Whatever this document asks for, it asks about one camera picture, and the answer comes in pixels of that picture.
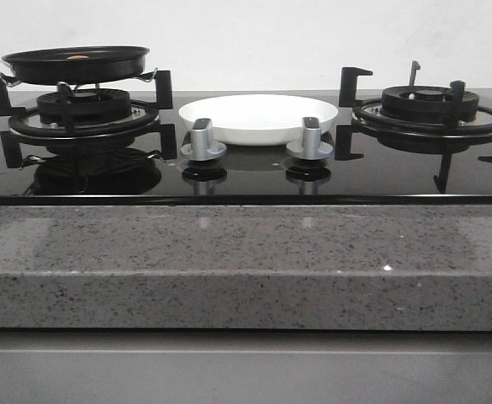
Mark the silver stove knob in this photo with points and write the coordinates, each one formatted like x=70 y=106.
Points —
x=202 y=146
x=310 y=147

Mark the white plate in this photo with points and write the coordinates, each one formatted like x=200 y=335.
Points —
x=258 y=119

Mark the black left gas burner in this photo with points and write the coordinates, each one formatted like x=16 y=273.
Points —
x=87 y=106

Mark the fried egg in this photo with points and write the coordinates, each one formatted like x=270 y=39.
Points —
x=77 y=57

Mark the black frying pan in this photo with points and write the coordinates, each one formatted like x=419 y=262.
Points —
x=106 y=63

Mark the black glass cooktop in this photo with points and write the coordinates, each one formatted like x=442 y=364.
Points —
x=366 y=169

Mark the black left pan support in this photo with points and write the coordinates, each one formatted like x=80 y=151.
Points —
x=161 y=90

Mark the silver right stove knob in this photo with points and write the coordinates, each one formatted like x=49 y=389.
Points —
x=310 y=147

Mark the silver left stove knob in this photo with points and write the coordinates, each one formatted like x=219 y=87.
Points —
x=202 y=146

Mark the grey cabinet drawer front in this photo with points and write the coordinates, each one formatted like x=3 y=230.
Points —
x=245 y=367

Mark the black gas burner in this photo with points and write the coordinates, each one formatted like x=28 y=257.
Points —
x=87 y=106
x=421 y=104

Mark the black right gas burner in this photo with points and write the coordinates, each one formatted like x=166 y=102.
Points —
x=421 y=104

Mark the black right pan support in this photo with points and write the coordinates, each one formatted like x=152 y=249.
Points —
x=468 y=124

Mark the black pan support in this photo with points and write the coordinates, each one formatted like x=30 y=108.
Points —
x=468 y=124
x=161 y=90

